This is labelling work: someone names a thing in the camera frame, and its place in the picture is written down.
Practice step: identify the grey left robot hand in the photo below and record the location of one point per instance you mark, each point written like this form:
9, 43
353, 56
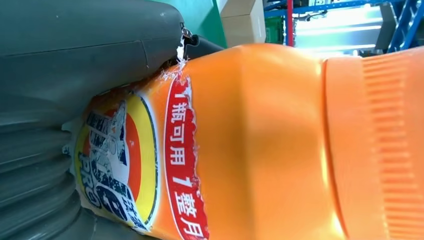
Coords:
82, 49

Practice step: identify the brown cardboard box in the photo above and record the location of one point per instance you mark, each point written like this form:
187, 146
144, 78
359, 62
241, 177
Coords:
243, 26

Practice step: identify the blue metal shelving rack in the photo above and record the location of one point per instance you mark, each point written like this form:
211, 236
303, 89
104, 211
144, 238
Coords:
405, 23

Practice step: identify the blue metal cart frame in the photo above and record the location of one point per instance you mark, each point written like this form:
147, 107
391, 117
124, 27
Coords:
331, 6

